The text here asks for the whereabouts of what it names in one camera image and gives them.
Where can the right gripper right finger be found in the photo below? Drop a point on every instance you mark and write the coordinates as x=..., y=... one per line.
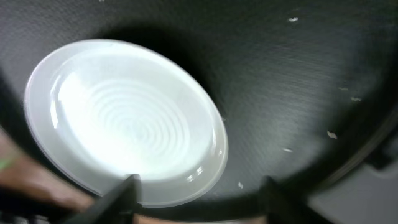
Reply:
x=280, y=207

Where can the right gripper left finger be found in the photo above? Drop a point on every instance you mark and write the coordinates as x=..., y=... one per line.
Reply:
x=118, y=206

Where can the grey plate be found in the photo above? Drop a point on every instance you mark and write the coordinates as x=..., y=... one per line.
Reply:
x=101, y=110

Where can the grey dishwasher rack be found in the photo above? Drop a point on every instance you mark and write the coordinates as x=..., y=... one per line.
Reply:
x=367, y=195

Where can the round black serving tray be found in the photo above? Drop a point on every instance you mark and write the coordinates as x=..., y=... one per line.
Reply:
x=305, y=88

